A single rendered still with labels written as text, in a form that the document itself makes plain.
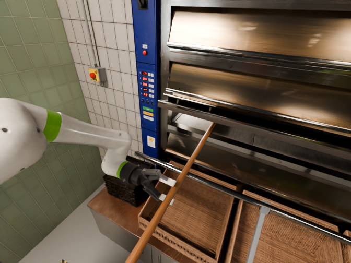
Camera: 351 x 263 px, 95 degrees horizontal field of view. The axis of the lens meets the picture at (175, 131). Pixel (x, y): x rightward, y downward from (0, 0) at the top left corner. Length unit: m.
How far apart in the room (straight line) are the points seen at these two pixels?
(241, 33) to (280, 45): 0.18
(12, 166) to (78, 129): 0.27
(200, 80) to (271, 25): 0.40
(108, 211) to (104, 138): 0.82
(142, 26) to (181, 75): 0.35
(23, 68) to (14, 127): 1.04
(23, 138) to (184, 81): 0.81
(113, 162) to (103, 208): 0.71
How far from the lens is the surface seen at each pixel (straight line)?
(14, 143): 0.50
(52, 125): 0.68
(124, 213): 1.45
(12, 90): 1.52
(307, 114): 1.01
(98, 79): 1.40
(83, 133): 0.73
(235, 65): 0.94
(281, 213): 0.90
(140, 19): 1.11
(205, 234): 1.37
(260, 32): 0.93
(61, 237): 2.22
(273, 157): 1.15
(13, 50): 1.51
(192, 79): 1.02
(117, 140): 0.82
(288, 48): 0.91
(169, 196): 0.74
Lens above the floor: 1.82
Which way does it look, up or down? 34 degrees down
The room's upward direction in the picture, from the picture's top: 4 degrees clockwise
